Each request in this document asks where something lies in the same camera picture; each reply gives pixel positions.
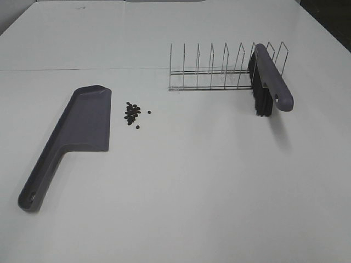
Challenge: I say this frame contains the chrome wire dish rack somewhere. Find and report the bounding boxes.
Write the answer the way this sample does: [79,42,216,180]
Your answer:
[167,41,288,92]

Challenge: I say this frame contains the grey hand brush black bristles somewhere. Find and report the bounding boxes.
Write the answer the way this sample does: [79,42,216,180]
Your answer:
[248,43,294,117]

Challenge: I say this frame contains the grey plastic dustpan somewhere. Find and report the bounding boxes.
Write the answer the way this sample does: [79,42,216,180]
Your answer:
[18,85,112,213]

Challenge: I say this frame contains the pile of coffee beans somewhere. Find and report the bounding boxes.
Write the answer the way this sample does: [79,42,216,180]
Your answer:
[124,102,141,125]

